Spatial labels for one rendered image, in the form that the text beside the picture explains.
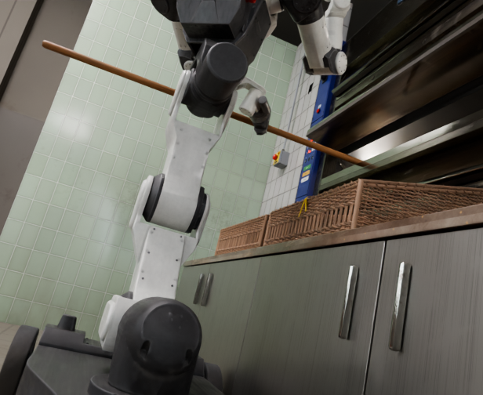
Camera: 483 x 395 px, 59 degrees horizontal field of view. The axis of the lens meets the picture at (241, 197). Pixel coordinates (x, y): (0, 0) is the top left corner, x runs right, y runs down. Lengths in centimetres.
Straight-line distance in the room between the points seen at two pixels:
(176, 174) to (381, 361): 72
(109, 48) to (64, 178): 100
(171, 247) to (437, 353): 72
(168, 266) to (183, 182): 24
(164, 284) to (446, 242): 68
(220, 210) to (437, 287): 251
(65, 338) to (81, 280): 167
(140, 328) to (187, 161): 57
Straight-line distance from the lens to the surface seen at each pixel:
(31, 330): 131
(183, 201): 117
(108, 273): 294
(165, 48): 342
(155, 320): 79
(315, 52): 151
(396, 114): 205
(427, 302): 71
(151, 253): 114
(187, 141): 125
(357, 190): 105
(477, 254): 66
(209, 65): 113
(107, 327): 96
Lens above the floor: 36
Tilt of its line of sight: 15 degrees up
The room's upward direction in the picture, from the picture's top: 14 degrees clockwise
